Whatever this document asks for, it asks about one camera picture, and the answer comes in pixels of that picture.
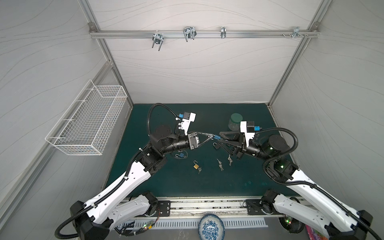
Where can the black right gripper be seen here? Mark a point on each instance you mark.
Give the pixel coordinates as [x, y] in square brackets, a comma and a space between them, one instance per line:
[241, 147]

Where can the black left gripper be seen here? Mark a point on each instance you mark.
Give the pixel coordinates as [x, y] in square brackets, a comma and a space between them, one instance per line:
[193, 144]

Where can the silver key pair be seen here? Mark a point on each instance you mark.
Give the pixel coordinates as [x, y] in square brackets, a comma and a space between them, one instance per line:
[230, 160]

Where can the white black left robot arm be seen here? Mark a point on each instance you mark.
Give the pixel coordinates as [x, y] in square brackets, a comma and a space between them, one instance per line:
[97, 217]

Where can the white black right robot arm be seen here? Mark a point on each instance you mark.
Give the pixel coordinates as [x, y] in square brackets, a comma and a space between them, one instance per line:
[332, 218]

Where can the clear jar green lid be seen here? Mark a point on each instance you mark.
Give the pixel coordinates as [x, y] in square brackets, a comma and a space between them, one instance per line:
[235, 121]

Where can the brass padlock with keys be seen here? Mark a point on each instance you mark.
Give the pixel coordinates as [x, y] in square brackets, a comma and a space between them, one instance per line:
[197, 167]

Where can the small blue padlock left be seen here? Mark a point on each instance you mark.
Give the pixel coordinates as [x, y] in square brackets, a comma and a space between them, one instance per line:
[181, 155]

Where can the blue white patterned plate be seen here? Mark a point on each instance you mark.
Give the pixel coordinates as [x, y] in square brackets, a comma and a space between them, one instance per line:
[211, 227]

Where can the metal U-bolt clamp middle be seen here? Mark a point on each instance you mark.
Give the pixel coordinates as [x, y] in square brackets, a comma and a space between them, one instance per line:
[189, 33]

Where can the metal u-bolt clamp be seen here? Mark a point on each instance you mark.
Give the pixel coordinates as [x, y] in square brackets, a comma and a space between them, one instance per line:
[189, 33]
[158, 39]

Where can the metal hook clamp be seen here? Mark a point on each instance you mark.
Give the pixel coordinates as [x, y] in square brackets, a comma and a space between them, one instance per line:
[223, 32]

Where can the metal U-bolt clamp left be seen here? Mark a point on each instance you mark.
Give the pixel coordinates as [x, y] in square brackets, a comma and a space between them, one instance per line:
[158, 39]

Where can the aluminium top crossbar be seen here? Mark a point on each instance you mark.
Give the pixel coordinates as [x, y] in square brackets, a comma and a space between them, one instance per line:
[201, 34]

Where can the pink Fox's candy bag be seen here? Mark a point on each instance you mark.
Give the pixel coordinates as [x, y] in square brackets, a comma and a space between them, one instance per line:
[313, 234]

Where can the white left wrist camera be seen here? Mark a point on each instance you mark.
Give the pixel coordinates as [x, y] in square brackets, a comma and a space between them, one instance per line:
[185, 120]

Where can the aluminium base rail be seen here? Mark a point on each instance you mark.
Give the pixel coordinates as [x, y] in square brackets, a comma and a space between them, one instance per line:
[196, 207]

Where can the white slotted cable duct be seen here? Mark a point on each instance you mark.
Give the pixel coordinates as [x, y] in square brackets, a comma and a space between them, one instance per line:
[229, 223]

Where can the metal bracket clamp right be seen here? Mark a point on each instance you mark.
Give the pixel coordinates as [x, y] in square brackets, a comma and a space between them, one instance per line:
[296, 34]

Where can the white wire basket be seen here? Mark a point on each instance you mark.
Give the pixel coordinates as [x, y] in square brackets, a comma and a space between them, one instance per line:
[85, 127]

